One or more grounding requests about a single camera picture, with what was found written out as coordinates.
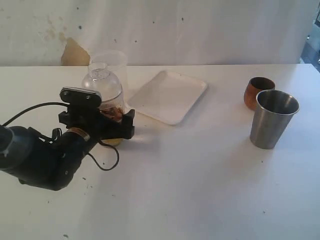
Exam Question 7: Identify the brown wooden blocks and coins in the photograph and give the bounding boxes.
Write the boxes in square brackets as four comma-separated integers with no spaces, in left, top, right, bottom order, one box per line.
[100,106,124,123]

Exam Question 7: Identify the translucent white plastic container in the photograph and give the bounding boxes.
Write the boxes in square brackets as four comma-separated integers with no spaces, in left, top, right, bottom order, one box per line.
[89,50,128,108]

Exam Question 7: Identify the clear plastic shaker cup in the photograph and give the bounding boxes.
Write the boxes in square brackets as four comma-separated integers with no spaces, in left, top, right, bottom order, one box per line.
[98,94,125,147]

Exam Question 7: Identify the white rectangular tray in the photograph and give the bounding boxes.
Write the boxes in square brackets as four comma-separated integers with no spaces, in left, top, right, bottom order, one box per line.
[127,70,208,126]

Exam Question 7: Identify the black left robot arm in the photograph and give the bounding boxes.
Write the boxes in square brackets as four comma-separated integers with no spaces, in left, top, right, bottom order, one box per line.
[0,104,135,191]

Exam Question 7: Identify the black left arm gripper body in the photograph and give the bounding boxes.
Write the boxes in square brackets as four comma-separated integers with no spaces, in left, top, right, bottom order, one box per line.
[58,104,124,140]

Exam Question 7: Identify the stainless steel cup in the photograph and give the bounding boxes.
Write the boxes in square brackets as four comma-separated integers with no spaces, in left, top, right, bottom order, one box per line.
[249,89,300,150]

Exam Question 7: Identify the round brown wooden cup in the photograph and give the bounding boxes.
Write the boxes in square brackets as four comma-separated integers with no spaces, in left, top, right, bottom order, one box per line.
[243,76,275,111]

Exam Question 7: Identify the clear domed shaker lid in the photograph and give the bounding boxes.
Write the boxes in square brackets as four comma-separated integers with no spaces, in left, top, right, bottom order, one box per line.
[81,61,124,102]

